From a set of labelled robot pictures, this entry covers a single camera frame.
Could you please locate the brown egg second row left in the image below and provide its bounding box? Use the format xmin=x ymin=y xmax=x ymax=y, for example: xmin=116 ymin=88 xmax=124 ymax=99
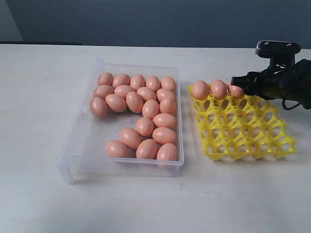
xmin=93 ymin=85 xmax=114 ymax=100

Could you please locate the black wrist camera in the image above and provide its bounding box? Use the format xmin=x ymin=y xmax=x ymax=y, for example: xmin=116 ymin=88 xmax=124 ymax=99
xmin=255 ymin=40 xmax=301 ymax=69

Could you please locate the brown egg front left centre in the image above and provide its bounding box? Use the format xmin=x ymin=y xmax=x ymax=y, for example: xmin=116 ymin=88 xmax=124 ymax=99
xmin=120 ymin=127 xmax=141 ymax=149

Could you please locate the brown egg second row right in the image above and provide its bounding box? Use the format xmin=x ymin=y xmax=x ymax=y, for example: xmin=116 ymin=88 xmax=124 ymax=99
xmin=156 ymin=88 xmax=176 ymax=102

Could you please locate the brown egg third row right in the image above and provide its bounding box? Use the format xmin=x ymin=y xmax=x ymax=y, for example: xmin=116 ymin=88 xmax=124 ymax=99
xmin=159 ymin=98 xmax=177 ymax=115

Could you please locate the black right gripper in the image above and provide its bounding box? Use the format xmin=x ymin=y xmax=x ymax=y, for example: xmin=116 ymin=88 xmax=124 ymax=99
xmin=231 ymin=59 xmax=311 ymax=100

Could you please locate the brown egg right lower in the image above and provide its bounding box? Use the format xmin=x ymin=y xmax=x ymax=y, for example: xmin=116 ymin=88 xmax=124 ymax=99
xmin=152 ymin=127 xmax=176 ymax=145

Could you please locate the black object behind table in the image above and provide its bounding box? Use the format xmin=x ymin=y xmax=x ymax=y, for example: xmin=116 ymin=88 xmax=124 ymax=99
xmin=0 ymin=41 xmax=82 ymax=46

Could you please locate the brown egg back right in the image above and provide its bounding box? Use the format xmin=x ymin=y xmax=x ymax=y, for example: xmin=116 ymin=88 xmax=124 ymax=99
xmin=161 ymin=76 xmax=176 ymax=92

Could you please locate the brown egg front right corner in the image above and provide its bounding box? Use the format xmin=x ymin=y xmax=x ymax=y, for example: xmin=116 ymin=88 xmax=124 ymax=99
xmin=156 ymin=143 xmax=177 ymax=161

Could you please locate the yellow plastic egg tray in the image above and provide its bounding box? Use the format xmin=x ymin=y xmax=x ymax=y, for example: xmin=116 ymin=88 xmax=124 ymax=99
xmin=191 ymin=88 xmax=296 ymax=160

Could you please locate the brown egg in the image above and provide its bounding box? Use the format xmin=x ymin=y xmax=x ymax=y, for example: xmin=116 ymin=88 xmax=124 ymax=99
xmin=97 ymin=72 xmax=114 ymax=86
xmin=152 ymin=127 xmax=176 ymax=145
xmin=130 ymin=74 xmax=145 ymax=90
xmin=89 ymin=97 xmax=107 ymax=118
xmin=146 ymin=75 xmax=161 ymax=92
xmin=136 ymin=117 xmax=154 ymax=137
xmin=136 ymin=139 xmax=158 ymax=159
xmin=161 ymin=76 xmax=176 ymax=92
xmin=112 ymin=74 xmax=131 ymax=88
xmin=120 ymin=127 xmax=141 ymax=149
xmin=153 ymin=113 xmax=176 ymax=129

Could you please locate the brown egg placed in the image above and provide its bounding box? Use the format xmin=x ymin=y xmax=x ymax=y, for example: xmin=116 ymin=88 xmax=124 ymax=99
xmin=210 ymin=80 xmax=227 ymax=100
xmin=228 ymin=85 xmax=244 ymax=99
xmin=191 ymin=81 xmax=210 ymax=100

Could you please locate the brown egg front middle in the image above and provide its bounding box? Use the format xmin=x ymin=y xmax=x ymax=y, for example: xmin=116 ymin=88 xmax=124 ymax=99
xmin=136 ymin=139 xmax=158 ymax=159

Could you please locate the brown egg back left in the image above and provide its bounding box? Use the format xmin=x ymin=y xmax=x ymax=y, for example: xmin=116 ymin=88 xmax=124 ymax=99
xmin=97 ymin=72 xmax=114 ymax=86

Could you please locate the clear plastic bin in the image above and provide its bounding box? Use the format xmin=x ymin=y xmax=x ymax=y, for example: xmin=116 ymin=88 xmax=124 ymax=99
xmin=57 ymin=60 xmax=184 ymax=184

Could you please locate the brown egg right middle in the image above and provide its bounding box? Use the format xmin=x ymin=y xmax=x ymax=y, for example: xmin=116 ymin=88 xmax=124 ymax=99
xmin=153 ymin=113 xmax=176 ymax=129

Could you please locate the brown egg second row middle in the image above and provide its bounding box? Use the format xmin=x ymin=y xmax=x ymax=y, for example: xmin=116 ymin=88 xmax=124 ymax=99
xmin=114 ymin=85 xmax=136 ymax=99

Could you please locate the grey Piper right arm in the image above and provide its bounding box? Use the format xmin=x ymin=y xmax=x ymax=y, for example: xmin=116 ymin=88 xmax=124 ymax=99
xmin=231 ymin=59 xmax=311 ymax=110

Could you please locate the brown egg far left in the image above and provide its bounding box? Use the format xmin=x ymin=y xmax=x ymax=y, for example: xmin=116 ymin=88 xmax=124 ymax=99
xmin=89 ymin=97 xmax=107 ymax=118

